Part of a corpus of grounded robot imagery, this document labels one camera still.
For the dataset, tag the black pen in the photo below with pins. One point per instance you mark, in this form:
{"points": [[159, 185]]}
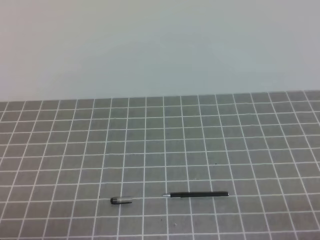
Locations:
{"points": [[197, 194]]}

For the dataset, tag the translucent grey pen cap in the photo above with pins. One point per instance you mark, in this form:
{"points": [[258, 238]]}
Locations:
{"points": [[121, 200]]}

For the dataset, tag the grey grid tablecloth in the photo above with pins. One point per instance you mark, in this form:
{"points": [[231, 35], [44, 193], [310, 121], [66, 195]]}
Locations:
{"points": [[61, 161]]}

